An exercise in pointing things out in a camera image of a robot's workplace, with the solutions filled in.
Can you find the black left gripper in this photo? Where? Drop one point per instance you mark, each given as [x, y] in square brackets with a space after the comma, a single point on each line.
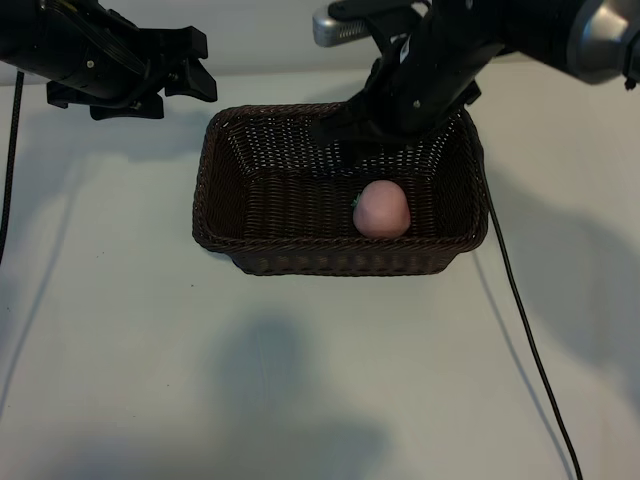
[80, 70]

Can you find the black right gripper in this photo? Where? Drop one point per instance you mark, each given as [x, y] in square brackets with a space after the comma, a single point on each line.
[435, 75]

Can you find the pink peach with green leaf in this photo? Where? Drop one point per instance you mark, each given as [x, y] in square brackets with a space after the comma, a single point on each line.
[382, 210]

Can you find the dark brown woven wicker basket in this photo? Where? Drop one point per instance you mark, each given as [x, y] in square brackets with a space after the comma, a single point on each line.
[300, 215]

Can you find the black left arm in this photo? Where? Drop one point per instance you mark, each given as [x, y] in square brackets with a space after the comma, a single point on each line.
[12, 25]

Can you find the grey and black right arm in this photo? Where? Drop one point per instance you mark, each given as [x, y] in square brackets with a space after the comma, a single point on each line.
[600, 35]

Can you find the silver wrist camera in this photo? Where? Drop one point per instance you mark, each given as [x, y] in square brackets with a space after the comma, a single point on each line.
[332, 27]

